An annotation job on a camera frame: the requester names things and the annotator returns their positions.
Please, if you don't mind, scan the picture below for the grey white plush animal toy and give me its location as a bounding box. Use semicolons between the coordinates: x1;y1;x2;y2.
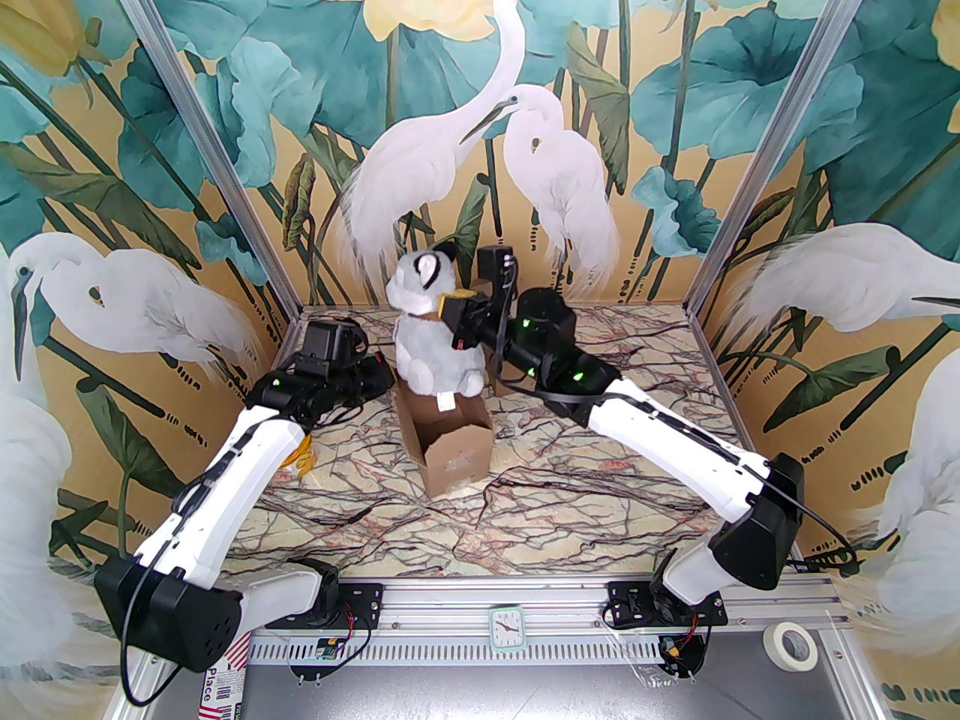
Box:
386;241;490;412

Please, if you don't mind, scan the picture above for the brown cardboard box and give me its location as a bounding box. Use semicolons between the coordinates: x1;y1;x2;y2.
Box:
394;381;497;497

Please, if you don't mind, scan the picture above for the yellow plastic item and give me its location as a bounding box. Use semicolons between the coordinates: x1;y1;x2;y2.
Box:
287;432;317;479

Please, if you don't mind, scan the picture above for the white square alarm clock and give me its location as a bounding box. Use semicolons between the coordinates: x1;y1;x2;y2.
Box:
488;605;525;655

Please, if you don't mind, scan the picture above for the white red printed label card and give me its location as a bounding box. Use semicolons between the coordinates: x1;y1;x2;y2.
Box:
201;627;250;720

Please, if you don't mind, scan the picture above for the white masking tape roll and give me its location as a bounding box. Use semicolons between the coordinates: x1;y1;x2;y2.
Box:
763;622;819;674

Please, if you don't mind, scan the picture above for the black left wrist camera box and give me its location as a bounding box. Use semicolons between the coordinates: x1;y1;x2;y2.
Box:
302;319;359;364

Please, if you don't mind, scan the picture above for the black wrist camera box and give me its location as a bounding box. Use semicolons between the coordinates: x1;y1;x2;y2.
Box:
302;319;359;364
477;246;520;292

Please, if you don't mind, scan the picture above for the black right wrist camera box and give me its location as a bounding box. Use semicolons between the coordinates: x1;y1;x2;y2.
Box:
477;246;520;292

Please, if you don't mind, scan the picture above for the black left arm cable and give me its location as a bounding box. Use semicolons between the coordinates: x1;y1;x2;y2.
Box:
120;424;260;709

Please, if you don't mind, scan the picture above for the aluminium front frame rail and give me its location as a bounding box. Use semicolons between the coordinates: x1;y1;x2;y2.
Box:
244;578;845;667

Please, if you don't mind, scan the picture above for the aluminium frame post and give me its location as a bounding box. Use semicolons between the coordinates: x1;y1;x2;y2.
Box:
686;0;863;324
96;0;308;324

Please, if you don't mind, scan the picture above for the aluminium side frame rail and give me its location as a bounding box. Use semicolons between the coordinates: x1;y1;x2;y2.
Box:
821;601;890;720

